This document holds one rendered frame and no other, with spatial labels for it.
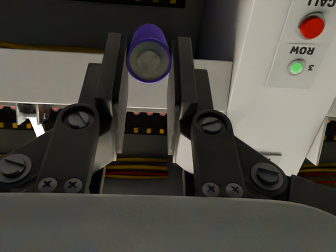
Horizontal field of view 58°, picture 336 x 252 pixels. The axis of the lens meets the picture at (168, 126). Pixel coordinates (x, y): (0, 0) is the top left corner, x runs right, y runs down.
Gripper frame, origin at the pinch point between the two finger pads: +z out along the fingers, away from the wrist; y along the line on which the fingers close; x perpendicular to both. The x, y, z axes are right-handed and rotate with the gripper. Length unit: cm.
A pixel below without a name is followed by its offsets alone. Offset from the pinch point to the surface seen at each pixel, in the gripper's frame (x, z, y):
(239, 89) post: -8.7, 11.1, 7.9
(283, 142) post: -14.4, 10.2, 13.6
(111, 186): -35.0, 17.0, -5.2
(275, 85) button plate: -7.9, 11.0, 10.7
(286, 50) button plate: -4.9, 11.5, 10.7
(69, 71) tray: -8.4, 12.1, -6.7
